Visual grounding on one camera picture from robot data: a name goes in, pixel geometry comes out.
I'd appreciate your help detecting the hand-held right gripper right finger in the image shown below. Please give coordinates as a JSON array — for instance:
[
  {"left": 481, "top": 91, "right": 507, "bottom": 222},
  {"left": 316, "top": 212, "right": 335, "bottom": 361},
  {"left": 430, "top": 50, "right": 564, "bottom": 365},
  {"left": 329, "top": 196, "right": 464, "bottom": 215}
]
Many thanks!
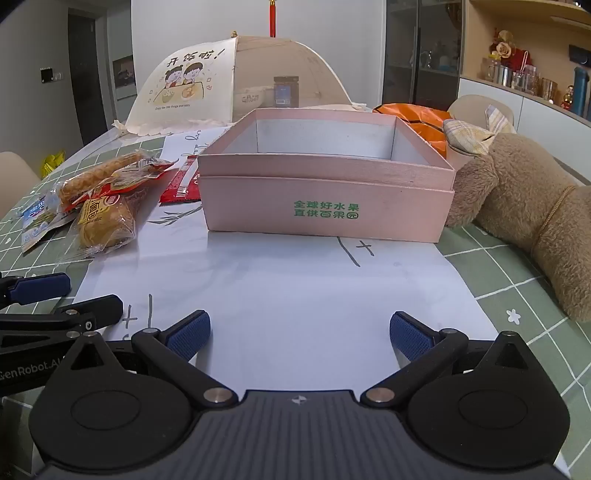
[{"left": 360, "top": 311, "right": 543, "bottom": 409}]

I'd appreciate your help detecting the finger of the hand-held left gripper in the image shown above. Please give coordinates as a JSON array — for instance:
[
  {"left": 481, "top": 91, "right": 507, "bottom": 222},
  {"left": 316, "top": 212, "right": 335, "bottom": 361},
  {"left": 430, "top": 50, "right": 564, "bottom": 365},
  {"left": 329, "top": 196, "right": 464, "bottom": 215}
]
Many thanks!
[
  {"left": 0, "top": 272, "right": 72, "bottom": 308},
  {"left": 0, "top": 294, "right": 124, "bottom": 348}
]

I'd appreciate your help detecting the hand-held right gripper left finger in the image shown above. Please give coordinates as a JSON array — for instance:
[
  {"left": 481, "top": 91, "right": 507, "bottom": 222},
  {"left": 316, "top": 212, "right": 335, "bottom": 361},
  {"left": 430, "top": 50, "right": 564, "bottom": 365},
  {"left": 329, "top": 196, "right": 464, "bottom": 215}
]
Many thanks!
[{"left": 48, "top": 310, "right": 238, "bottom": 409}]

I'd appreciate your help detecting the blue milk packet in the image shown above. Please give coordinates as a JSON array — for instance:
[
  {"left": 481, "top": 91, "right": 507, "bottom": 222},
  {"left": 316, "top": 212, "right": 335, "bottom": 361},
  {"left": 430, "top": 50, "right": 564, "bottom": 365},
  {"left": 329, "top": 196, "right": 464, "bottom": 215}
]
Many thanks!
[{"left": 18, "top": 194, "right": 77, "bottom": 252}]

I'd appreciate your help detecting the yellow bread packet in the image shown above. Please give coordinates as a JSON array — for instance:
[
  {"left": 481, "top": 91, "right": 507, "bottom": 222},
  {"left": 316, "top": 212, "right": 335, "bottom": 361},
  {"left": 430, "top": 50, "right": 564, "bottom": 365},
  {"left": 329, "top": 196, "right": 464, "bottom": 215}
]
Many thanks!
[{"left": 58, "top": 191, "right": 139, "bottom": 264}]

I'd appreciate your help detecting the long fried snack stick packet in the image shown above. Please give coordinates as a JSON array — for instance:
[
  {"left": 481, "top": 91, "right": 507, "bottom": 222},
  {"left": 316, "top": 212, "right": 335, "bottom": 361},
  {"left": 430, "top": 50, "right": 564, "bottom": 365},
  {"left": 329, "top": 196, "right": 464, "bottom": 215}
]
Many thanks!
[{"left": 54, "top": 151, "right": 153, "bottom": 206}]

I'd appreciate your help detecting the red sachet packet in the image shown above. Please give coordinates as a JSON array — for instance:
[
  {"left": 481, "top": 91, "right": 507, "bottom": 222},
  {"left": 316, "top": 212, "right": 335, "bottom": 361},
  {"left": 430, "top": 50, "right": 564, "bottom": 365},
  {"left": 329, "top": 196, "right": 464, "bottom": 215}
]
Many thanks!
[{"left": 159, "top": 154, "right": 204, "bottom": 206}]

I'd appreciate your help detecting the pink cardboard box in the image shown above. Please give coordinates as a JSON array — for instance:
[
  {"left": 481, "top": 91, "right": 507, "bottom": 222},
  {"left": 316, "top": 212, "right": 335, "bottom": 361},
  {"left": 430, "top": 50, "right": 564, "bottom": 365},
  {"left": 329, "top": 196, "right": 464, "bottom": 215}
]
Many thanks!
[{"left": 198, "top": 108, "right": 457, "bottom": 244}]

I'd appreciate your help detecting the white paper sheet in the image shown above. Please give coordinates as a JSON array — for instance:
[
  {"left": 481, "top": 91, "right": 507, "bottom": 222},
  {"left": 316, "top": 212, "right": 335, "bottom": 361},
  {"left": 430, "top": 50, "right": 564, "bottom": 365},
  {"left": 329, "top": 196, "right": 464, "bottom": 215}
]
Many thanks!
[{"left": 74, "top": 124, "right": 511, "bottom": 402}]

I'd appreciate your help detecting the beige chair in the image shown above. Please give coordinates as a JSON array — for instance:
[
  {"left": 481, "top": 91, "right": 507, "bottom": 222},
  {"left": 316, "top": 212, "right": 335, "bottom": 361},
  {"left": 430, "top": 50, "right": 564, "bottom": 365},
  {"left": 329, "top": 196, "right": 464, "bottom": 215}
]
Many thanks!
[
  {"left": 0, "top": 151, "right": 42, "bottom": 217},
  {"left": 447, "top": 95, "right": 515, "bottom": 134}
]

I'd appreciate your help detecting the green checked tablecloth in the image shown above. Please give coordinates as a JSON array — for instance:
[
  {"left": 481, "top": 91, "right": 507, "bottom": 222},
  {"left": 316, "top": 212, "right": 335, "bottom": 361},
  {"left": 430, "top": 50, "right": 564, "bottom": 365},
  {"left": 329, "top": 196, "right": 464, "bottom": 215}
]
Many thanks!
[{"left": 0, "top": 124, "right": 591, "bottom": 462}]

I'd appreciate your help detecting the yellow plastic bag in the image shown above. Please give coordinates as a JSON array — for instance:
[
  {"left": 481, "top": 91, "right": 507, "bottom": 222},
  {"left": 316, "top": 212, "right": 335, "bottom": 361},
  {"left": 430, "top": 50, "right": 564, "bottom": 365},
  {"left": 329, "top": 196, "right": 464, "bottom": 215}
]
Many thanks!
[{"left": 41, "top": 150, "right": 68, "bottom": 178}]

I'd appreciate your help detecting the brown plush toy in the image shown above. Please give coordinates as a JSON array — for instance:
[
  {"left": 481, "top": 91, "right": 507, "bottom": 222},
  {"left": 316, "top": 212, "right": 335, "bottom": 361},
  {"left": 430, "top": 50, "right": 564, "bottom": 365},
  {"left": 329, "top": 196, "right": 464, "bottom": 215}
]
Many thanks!
[{"left": 442, "top": 104, "right": 591, "bottom": 324}]

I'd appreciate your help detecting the dark door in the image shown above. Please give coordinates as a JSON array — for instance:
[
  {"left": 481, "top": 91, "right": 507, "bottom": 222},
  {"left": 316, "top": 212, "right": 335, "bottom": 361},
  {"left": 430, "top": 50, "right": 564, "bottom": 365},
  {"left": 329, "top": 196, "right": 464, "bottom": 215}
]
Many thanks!
[{"left": 68, "top": 9, "right": 99, "bottom": 148}]

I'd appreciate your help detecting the orange plastic bag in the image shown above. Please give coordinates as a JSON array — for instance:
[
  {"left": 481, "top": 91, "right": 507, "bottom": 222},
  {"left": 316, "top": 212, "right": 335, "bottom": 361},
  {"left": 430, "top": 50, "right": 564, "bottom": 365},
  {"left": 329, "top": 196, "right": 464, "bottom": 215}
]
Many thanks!
[{"left": 373, "top": 102, "right": 451, "bottom": 160}]

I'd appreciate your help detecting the beige mesh food cover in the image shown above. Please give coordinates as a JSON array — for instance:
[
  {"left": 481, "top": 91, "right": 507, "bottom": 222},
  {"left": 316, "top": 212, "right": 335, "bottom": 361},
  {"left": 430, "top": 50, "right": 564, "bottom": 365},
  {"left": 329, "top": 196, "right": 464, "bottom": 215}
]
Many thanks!
[{"left": 114, "top": 31, "right": 370, "bottom": 137}]

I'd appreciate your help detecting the glass jar with dark lid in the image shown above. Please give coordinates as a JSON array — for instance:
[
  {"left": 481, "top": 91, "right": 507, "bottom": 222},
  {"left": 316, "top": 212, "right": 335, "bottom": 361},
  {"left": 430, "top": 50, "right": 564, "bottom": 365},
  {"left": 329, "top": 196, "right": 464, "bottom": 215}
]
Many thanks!
[{"left": 273, "top": 76, "right": 301, "bottom": 109}]

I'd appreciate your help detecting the dark glass cabinet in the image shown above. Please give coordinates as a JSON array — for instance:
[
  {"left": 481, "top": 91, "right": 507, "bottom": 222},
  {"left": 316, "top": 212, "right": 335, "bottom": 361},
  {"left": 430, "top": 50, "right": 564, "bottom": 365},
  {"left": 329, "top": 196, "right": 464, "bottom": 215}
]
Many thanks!
[{"left": 383, "top": 0, "right": 465, "bottom": 109}]

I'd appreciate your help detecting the blue bottle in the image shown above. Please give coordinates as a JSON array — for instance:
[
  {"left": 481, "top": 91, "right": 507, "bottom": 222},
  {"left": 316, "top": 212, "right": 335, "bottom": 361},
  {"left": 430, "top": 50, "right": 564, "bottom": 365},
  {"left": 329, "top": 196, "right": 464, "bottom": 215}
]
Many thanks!
[{"left": 573, "top": 67, "right": 587, "bottom": 112}]

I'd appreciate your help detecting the artificial flower bouquet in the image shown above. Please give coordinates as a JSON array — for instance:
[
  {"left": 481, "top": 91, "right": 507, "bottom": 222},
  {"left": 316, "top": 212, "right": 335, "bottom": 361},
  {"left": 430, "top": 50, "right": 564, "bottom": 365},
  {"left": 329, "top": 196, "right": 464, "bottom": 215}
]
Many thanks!
[{"left": 489, "top": 30, "right": 518, "bottom": 61}]

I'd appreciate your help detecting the red hanging tassel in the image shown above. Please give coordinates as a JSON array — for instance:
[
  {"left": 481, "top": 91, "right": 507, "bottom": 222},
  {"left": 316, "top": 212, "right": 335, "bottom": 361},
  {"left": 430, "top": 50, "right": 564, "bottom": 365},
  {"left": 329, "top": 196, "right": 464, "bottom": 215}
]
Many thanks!
[{"left": 265, "top": 0, "right": 280, "bottom": 38}]

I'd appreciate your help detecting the wooden shelf unit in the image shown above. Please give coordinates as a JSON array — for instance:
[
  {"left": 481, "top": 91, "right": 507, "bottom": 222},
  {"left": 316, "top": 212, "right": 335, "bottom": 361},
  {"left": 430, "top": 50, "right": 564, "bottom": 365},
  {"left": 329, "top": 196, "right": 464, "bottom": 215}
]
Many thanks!
[{"left": 459, "top": 0, "right": 591, "bottom": 123}]

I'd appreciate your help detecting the framed wall picture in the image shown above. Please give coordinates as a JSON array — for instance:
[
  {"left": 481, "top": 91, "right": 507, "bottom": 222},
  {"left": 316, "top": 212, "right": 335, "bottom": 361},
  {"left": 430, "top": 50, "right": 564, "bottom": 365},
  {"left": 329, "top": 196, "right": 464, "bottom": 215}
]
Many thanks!
[{"left": 113, "top": 55, "right": 136, "bottom": 100}]

